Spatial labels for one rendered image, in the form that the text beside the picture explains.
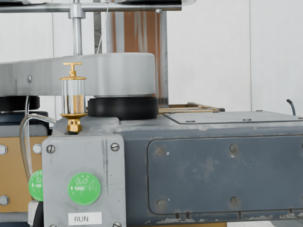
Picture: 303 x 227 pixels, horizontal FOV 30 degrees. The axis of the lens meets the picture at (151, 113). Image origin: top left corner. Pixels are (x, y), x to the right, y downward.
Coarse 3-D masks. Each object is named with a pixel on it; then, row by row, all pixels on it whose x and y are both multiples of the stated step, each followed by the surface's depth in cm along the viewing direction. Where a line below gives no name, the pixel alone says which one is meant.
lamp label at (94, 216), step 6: (72, 216) 52; (78, 216) 52; (84, 216) 52; (90, 216) 52; (96, 216) 52; (72, 222) 52; (78, 222) 52; (84, 222) 52; (90, 222) 52; (96, 222) 52
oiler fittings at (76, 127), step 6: (72, 66) 59; (72, 72) 59; (60, 78) 58; (66, 78) 58; (72, 78) 58; (78, 78) 58; (84, 78) 59; (60, 114) 59; (66, 114) 58; (72, 114) 58; (78, 114) 58; (84, 114) 59; (72, 120) 59; (78, 120) 59; (72, 126) 59; (78, 126) 59
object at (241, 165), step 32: (64, 128) 60; (96, 128) 60; (128, 128) 58; (160, 128) 58; (192, 128) 58; (224, 128) 58; (256, 128) 58; (288, 128) 58; (128, 160) 57; (160, 160) 57; (192, 160) 57; (224, 160) 57; (256, 160) 58; (288, 160) 58; (128, 192) 57; (160, 192) 57; (192, 192) 57; (224, 192) 58; (256, 192) 58; (288, 192) 58; (128, 224) 58; (160, 224) 58
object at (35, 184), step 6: (36, 174) 53; (30, 180) 53; (36, 180) 52; (30, 186) 52; (36, 186) 52; (42, 186) 52; (30, 192) 53; (36, 192) 52; (42, 192) 52; (36, 198) 53; (42, 198) 52
